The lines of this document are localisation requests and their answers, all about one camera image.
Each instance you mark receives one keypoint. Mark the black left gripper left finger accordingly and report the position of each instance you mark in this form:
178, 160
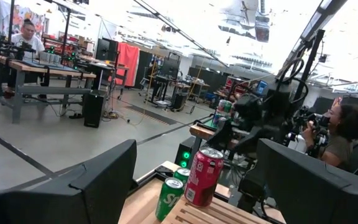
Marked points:
73, 199

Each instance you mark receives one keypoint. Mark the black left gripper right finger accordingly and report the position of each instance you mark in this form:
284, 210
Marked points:
322, 193

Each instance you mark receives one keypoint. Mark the green Sprite can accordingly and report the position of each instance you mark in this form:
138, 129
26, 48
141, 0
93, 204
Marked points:
168, 199
182, 175

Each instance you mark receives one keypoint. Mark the red soda can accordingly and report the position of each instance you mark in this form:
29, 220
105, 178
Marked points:
204, 180

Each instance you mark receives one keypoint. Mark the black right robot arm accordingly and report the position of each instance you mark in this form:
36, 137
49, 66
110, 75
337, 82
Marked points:
250, 189

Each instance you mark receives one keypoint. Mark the wooden slatted shelf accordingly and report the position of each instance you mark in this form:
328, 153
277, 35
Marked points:
197, 214

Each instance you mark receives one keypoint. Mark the person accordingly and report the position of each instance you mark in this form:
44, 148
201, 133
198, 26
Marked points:
343, 133
26, 42

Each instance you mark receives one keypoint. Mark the black computer tower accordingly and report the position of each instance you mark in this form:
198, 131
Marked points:
93, 109

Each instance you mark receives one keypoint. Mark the black computer green lights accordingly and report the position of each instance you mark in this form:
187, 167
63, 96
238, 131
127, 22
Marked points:
185, 154

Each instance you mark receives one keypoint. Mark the wooden top workbench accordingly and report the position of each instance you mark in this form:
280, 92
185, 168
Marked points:
20, 90

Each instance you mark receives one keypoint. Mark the neighbouring wooden table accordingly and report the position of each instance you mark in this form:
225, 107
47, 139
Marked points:
200, 132

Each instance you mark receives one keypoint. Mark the red hanging cloth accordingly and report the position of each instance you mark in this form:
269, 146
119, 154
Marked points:
127, 63

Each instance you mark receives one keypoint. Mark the black monitor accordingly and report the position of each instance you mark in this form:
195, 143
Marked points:
169, 67

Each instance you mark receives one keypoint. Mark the black rig upright post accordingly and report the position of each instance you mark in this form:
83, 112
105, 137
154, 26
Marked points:
309, 62

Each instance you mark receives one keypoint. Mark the colourful wall banner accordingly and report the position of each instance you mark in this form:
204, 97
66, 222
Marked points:
26, 14

